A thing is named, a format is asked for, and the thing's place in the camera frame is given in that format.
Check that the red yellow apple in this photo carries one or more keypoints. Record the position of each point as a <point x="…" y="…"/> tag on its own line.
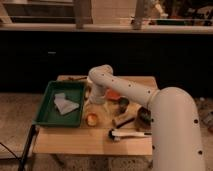
<point x="92" y="119"/>

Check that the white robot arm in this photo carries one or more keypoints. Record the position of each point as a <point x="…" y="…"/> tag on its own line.
<point x="176" y="135"/>

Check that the white folded cloth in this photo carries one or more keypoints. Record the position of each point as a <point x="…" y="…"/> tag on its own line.
<point x="63" y="105"/>

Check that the wooden folding table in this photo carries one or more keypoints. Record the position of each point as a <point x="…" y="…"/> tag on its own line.
<point x="87" y="140"/>

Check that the wooden block with black handle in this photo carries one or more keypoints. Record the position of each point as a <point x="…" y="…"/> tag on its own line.
<point x="121" y="120"/>

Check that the dark bowl with greens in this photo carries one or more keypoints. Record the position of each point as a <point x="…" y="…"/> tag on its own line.
<point x="144" y="117"/>

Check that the orange plastic bowl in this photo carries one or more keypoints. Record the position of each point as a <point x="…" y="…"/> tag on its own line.
<point x="112" y="95"/>

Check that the green plastic tray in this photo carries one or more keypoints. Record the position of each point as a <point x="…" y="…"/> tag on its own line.
<point x="48" y="115"/>

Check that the black white dish brush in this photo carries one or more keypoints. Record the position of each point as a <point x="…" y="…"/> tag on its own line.
<point x="117" y="135"/>

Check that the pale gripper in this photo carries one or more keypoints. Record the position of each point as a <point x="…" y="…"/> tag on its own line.
<point x="98" y="109"/>

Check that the black stand pole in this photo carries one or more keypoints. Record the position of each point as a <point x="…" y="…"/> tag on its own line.
<point x="28" y="143"/>

